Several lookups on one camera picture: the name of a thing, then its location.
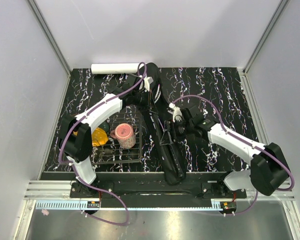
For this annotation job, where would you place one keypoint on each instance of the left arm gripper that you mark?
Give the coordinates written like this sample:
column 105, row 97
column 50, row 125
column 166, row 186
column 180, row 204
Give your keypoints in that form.
column 149, row 103

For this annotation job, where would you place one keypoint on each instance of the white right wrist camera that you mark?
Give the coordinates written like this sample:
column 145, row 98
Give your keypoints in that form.
column 175, row 112

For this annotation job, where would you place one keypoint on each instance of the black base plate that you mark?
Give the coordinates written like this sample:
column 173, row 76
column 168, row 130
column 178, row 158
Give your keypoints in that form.
column 194, row 188

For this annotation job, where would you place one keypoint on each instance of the pink patterned mug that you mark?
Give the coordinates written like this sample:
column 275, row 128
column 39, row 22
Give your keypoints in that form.
column 125, row 135

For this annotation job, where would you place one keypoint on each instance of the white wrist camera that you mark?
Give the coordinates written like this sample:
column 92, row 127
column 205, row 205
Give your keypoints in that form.
column 175, row 112
column 147, row 83

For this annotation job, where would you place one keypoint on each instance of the white shuttlecock tube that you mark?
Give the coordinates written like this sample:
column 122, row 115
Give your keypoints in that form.
column 113, row 68

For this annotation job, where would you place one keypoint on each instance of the black racket bag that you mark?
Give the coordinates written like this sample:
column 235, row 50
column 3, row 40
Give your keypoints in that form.
column 156, row 117

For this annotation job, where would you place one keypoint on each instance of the green round object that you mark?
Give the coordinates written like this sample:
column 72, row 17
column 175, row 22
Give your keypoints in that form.
column 105, row 126

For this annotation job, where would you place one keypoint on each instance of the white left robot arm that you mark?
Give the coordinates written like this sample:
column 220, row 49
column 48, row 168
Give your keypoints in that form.
column 75, row 138

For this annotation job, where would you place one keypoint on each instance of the aluminium frame rail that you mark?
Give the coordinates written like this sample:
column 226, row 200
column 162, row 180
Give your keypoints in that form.
column 48, row 190

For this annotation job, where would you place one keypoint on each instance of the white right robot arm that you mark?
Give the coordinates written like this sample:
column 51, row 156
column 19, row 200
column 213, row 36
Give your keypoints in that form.
column 268, row 168

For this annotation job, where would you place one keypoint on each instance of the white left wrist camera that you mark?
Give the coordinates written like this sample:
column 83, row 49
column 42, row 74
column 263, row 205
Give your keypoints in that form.
column 147, row 83

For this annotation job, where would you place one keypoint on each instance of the yellow cloth item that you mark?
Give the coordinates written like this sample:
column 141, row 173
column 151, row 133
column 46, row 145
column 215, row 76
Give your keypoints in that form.
column 99, row 137

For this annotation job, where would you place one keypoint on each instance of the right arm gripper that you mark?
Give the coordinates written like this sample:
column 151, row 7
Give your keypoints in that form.
column 176, row 136

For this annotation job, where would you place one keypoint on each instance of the wire rack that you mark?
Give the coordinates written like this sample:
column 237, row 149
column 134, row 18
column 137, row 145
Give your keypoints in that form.
column 112, row 152

